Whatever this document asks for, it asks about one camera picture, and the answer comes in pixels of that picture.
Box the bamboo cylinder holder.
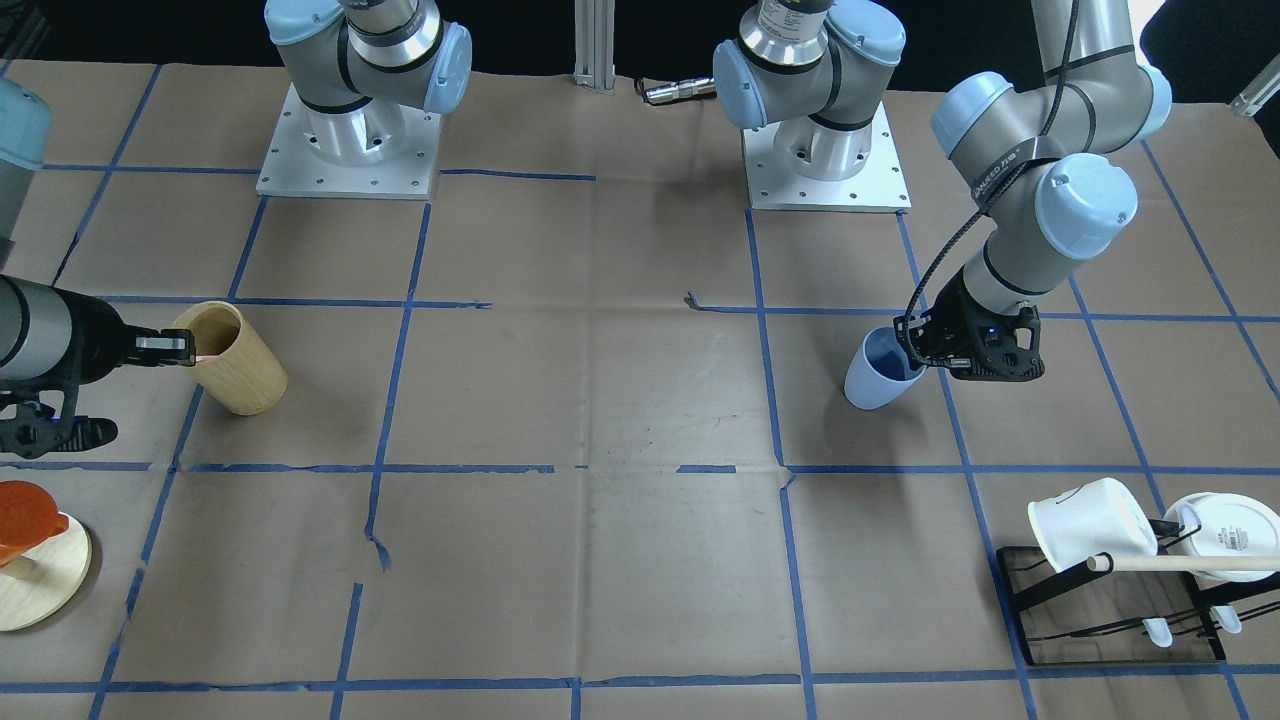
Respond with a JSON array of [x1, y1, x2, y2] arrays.
[[173, 301, 288, 416]]

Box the wooden mug tree stand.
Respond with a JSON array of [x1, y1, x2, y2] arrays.
[[1, 514, 93, 633]]

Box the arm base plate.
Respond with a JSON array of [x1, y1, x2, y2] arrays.
[[256, 88, 443, 201], [741, 105, 913, 213]]

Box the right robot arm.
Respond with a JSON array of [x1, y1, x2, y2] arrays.
[[1, 1, 474, 392]]

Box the aluminium frame post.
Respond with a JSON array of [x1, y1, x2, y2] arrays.
[[573, 0, 616, 94]]

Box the black wire dish rack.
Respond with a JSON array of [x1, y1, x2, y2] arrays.
[[997, 520, 1277, 667]]

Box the silver flashlight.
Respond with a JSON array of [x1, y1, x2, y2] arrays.
[[639, 77, 716, 106]]

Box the white mug rear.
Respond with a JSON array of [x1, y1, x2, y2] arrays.
[[1164, 492, 1279, 557]]

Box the light blue plastic cup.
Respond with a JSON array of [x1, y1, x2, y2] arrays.
[[844, 327, 925, 411]]

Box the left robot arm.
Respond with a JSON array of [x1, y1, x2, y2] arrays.
[[712, 1, 1172, 382]]

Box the white mug front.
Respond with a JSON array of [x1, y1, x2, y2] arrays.
[[1027, 477, 1158, 571]]

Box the orange mug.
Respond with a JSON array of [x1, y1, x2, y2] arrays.
[[1, 480, 69, 568]]

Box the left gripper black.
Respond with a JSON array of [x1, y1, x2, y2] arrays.
[[895, 265, 1016, 369]]

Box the white mug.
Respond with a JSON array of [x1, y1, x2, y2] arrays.
[[1027, 477, 1158, 571], [1164, 492, 1279, 557]]

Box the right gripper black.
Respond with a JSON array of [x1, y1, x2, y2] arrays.
[[61, 295, 197, 386]]

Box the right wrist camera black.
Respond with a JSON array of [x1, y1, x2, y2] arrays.
[[1, 400, 119, 460]]

